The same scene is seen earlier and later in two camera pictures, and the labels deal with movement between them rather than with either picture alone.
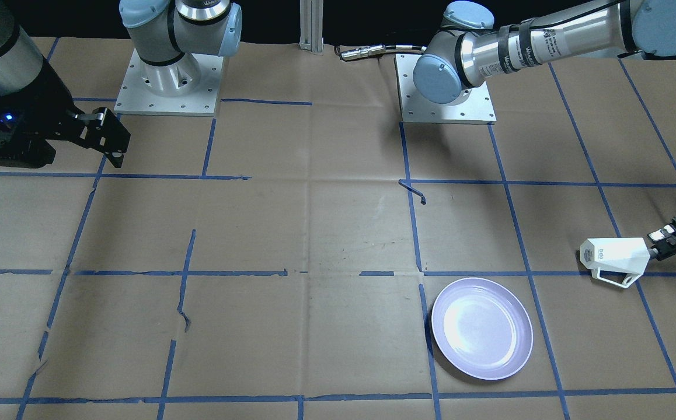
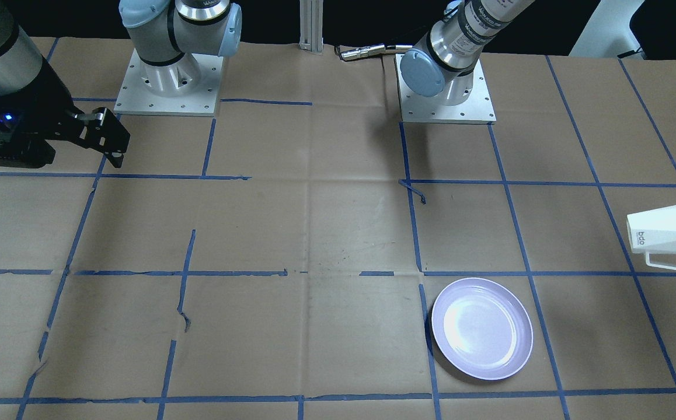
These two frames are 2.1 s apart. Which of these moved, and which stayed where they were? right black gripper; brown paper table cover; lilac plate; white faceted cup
Moved: white faceted cup
Stayed: right black gripper; brown paper table cover; lilac plate
